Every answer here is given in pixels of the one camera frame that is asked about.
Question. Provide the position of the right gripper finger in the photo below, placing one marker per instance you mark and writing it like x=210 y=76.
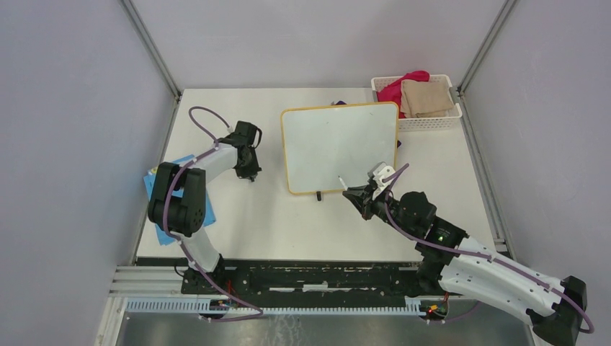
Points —
x=363 y=202
x=361 y=193

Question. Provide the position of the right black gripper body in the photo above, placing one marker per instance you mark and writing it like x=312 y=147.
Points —
x=382 y=204

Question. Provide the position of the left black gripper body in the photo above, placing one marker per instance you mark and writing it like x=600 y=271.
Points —
x=250 y=169

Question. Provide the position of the blue capped whiteboard marker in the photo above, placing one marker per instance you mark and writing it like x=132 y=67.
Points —
x=344 y=185

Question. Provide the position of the yellow framed whiteboard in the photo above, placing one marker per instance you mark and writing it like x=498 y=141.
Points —
x=320 y=143

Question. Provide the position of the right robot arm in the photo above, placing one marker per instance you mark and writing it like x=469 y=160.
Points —
x=456 y=262

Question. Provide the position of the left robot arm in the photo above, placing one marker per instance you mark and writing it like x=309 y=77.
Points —
x=178 y=199

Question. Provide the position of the purple cloth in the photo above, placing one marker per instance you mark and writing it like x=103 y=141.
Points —
x=398 y=142

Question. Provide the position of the red cloth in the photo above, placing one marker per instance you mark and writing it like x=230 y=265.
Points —
x=393 y=93

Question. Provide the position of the white plastic basket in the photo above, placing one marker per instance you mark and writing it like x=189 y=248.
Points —
x=452 y=116

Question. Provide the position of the beige cloth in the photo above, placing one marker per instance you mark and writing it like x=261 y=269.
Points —
x=421 y=99

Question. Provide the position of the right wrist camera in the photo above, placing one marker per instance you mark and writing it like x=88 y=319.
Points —
x=381 y=174

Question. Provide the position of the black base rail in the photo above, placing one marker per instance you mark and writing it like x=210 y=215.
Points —
x=314 y=284

